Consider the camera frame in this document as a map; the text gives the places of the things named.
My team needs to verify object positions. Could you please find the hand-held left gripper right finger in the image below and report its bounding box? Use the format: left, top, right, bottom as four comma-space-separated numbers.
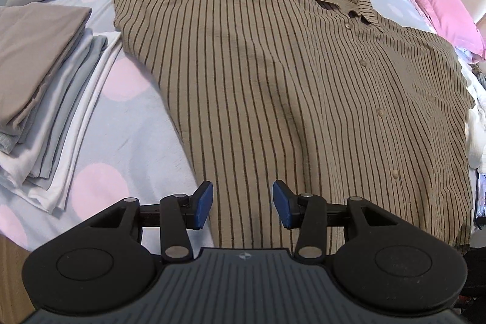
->
272, 179, 407, 264

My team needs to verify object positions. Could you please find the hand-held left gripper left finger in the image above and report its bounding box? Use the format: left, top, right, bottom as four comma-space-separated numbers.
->
81, 180, 214, 264

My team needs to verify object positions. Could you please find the brown striped shirt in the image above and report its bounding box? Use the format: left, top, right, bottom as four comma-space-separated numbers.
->
113, 0, 477, 252

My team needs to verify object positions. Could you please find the crumpled white clothes pile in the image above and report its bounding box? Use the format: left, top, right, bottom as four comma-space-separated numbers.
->
453, 47, 486, 176

